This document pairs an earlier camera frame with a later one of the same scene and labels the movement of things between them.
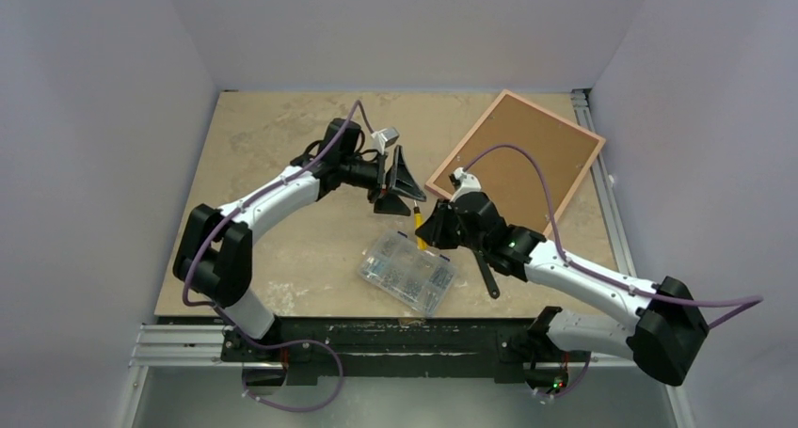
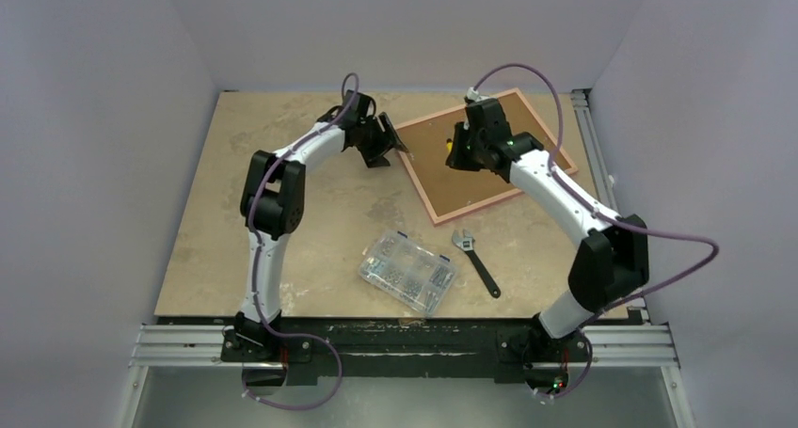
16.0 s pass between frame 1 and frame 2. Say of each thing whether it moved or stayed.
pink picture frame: moved
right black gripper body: moved
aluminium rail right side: stayed
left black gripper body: moved
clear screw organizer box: stayed
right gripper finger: moved
